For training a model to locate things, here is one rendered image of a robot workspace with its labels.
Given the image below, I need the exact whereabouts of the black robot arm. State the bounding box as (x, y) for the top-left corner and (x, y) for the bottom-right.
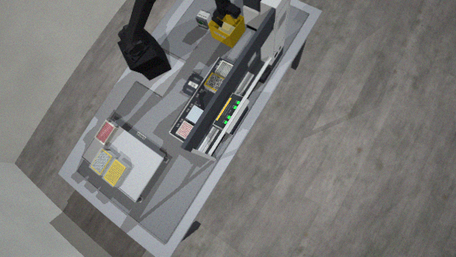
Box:
(118, 0), (241, 62)

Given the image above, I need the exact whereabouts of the white well plate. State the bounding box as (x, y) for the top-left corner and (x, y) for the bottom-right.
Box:
(186, 106), (203, 124)

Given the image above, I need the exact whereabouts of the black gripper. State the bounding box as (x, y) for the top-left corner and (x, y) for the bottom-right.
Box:
(211, 3), (227, 27)

